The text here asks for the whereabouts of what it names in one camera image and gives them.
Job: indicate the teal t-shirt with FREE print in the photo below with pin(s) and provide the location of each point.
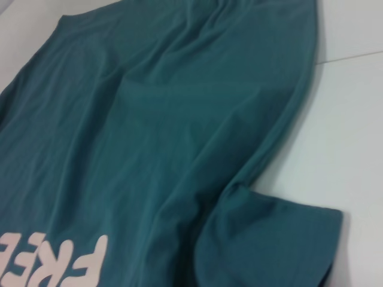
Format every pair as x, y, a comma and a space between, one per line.
149, 119

